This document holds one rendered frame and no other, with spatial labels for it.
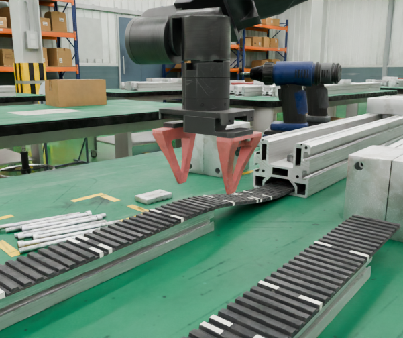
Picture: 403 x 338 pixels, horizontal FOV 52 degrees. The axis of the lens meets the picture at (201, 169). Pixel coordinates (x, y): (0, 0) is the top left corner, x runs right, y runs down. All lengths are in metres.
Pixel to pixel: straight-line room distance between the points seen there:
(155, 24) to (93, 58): 12.02
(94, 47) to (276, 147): 11.95
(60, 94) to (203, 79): 2.07
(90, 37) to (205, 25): 12.06
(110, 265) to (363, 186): 0.31
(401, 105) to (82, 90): 1.85
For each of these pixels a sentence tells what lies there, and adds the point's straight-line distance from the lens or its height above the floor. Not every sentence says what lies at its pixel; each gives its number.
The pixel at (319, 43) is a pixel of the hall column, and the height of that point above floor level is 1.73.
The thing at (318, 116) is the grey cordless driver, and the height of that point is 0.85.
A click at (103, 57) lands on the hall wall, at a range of 12.71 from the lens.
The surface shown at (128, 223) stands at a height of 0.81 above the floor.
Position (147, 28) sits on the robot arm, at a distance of 0.52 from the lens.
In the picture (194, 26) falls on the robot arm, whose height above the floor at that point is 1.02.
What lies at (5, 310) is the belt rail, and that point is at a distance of 0.37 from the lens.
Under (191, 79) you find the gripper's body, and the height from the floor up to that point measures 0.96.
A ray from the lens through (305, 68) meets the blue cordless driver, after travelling 1.05.
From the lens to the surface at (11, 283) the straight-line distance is 0.36.
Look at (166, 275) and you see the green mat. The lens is 0.42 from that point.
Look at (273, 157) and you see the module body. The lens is 0.70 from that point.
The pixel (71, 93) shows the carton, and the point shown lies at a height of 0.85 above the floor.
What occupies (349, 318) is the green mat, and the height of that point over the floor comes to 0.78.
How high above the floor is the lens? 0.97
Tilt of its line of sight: 13 degrees down
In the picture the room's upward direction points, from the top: straight up
